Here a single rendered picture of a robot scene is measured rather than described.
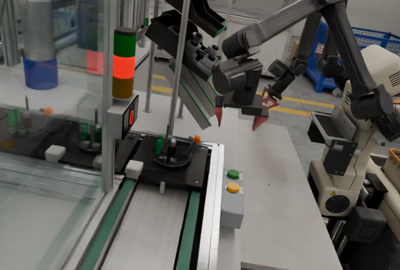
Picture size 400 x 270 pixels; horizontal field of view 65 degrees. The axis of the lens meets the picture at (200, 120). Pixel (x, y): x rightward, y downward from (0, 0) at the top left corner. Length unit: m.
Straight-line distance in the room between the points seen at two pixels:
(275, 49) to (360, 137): 3.85
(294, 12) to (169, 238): 0.70
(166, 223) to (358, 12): 9.66
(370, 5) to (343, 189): 9.07
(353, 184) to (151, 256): 0.95
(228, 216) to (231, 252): 0.10
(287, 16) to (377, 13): 9.58
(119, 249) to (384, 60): 1.05
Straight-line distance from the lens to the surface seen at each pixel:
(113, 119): 0.74
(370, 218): 1.52
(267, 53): 5.13
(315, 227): 1.15
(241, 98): 0.79
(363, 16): 10.34
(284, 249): 1.03
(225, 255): 0.95
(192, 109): 1.20
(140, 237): 0.88
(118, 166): 1.01
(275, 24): 0.88
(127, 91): 0.75
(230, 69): 0.72
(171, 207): 0.96
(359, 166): 1.50
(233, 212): 0.93
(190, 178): 0.99
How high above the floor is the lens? 1.58
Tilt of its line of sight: 27 degrees down
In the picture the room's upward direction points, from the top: 10 degrees clockwise
